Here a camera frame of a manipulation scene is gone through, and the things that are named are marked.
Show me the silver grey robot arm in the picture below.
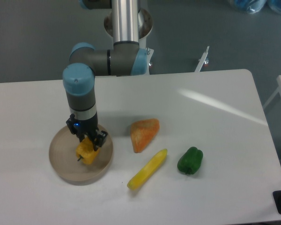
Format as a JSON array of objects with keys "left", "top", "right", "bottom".
[{"left": 62, "top": 0, "right": 148, "bottom": 150}]

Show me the orange bread wedge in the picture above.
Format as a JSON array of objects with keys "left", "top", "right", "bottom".
[{"left": 130, "top": 118, "right": 160, "bottom": 153}]

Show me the beige round plate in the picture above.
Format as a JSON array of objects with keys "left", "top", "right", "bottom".
[{"left": 49, "top": 126, "right": 113, "bottom": 186}]

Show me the green bell pepper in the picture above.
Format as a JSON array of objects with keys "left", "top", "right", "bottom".
[{"left": 177, "top": 147, "right": 204, "bottom": 175}]

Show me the yellow corn cob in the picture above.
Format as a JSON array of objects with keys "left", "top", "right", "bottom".
[{"left": 127, "top": 149, "right": 168, "bottom": 190}]

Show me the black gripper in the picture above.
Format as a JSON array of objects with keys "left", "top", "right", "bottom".
[{"left": 66, "top": 113, "right": 108, "bottom": 150}]

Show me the yellow bell pepper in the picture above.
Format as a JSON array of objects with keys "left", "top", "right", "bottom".
[{"left": 75, "top": 138, "right": 100, "bottom": 165}]

